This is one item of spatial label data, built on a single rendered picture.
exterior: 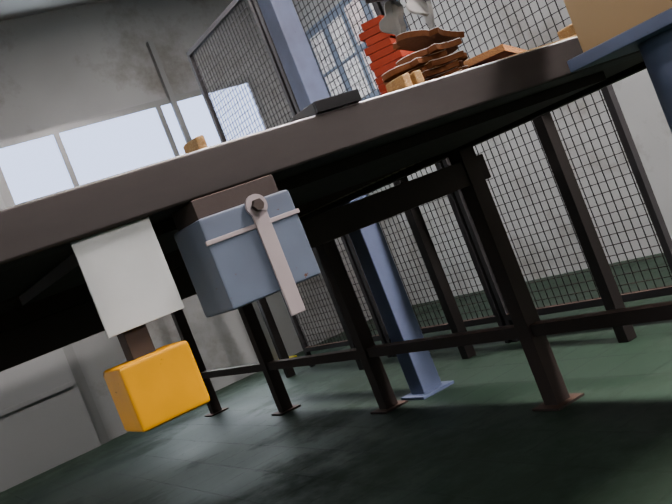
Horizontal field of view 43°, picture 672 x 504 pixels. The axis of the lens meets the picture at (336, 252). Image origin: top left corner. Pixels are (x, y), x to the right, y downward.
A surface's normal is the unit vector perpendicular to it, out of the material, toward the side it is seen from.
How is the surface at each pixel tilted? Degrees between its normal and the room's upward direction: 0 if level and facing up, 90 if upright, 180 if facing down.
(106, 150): 90
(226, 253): 90
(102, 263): 90
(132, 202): 90
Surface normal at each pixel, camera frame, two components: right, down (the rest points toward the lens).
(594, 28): -0.79, 0.32
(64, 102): 0.47, -0.17
